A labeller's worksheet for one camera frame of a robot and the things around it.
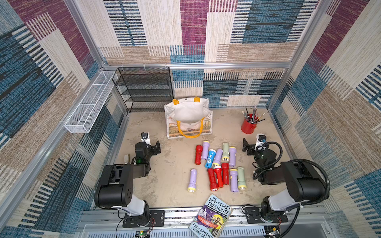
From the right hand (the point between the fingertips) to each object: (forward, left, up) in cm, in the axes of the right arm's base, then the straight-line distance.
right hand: (253, 140), depth 91 cm
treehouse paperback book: (-39, +28, -7) cm, 48 cm away
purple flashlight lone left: (-26, +37, -6) cm, 46 cm away
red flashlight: (-6, +33, -7) cm, 34 cm away
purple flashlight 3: (-3, +12, -6) cm, 14 cm away
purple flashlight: (+1, +28, -6) cm, 29 cm away
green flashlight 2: (-23, +11, -6) cm, 26 cm away
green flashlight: (-7, +17, -6) cm, 19 cm away
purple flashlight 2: (-10, +22, -6) cm, 25 cm away
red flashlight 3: (-18, +22, -6) cm, 29 cm away
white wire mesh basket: (-3, +88, +25) cm, 92 cm away
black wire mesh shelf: (+38, +70, +10) cm, 81 cm away
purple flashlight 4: (-22, +14, -7) cm, 27 cm away
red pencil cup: (+14, -2, -2) cm, 14 cm away
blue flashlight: (-9, +26, -6) cm, 28 cm away
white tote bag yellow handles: (+22, +39, -4) cm, 45 cm away
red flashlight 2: (-24, +25, -6) cm, 35 cm away
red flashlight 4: (-14, +18, -6) cm, 24 cm away
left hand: (+1, +63, -2) cm, 63 cm away
